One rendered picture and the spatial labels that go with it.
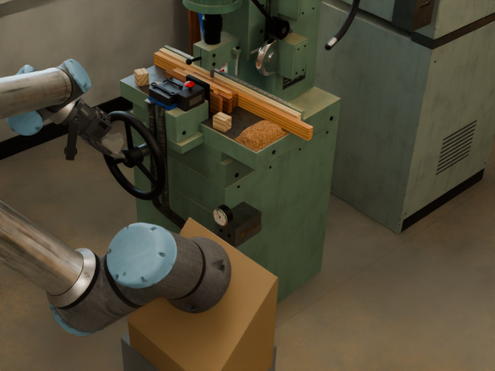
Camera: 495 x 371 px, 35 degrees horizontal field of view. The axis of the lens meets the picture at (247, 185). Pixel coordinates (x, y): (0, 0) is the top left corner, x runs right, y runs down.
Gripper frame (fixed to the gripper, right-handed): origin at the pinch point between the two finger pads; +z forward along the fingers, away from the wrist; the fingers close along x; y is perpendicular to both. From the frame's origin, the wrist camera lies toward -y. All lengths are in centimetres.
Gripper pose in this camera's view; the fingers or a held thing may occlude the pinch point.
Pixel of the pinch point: (119, 156)
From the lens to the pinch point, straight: 228.0
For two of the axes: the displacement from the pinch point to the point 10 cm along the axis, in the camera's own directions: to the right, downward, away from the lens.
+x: -2.0, -5.0, 8.4
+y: 6.8, -6.9, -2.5
